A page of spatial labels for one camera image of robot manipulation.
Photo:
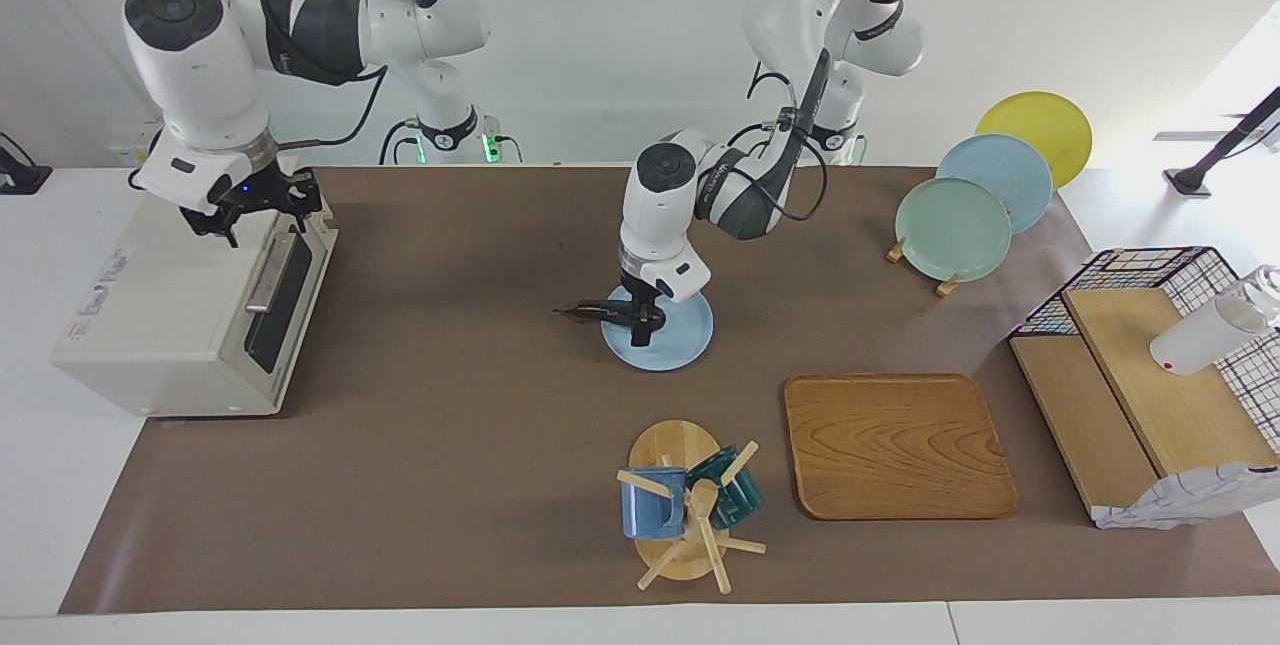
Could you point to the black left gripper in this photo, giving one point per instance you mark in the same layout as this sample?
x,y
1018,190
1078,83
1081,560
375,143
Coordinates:
x,y
640,297

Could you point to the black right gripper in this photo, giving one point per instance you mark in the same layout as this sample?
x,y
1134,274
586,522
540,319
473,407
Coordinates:
x,y
250,190

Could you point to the light blue plate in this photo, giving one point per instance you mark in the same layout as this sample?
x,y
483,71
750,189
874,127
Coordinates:
x,y
680,340
1000,170

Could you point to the dark purple eggplant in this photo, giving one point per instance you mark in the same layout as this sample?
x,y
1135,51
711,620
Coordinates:
x,y
590,310

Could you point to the glass oven door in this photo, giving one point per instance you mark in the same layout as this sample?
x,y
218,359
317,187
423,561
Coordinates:
x,y
285,310

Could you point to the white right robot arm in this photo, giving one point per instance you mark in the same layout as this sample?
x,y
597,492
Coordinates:
x,y
200,55

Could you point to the beige toaster oven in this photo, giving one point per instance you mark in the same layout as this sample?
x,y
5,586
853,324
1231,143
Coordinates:
x,y
150,305

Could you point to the wooden mug tree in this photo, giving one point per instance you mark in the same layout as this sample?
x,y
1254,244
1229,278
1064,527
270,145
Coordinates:
x,y
672,445

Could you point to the blue mug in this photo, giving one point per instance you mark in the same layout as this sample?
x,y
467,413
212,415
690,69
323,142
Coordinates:
x,y
645,515

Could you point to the dark green mug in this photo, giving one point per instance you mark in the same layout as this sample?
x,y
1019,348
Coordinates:
x,y
740,505

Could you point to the brown table mat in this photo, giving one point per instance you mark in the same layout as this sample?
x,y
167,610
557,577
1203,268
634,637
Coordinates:
x,y
450,445

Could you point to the small green-lit box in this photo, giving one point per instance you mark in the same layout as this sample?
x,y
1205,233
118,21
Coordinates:
x,y
490,147

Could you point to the wooden plate rack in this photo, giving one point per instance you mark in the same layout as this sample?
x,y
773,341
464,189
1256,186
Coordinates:
x,y
895,250

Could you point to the wooden tray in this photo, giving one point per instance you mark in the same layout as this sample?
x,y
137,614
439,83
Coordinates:
x,y
900,445

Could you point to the pale green plate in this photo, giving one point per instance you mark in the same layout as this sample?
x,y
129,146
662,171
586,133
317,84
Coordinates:
x,y
950,235

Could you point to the yellow plate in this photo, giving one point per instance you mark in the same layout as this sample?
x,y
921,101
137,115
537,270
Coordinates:
x,y
1040,120

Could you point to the wooden stepped shelf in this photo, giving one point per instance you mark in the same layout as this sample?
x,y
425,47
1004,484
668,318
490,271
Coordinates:
x,y
1180,405

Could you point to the white cup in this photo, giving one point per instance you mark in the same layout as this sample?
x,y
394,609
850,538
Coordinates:
x,y
1200,335

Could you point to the black stand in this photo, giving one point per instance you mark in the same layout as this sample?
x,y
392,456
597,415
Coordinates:
x,y
1190,180

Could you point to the white wall outlet box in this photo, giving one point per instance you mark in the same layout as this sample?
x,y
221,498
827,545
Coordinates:
x,y
120,157

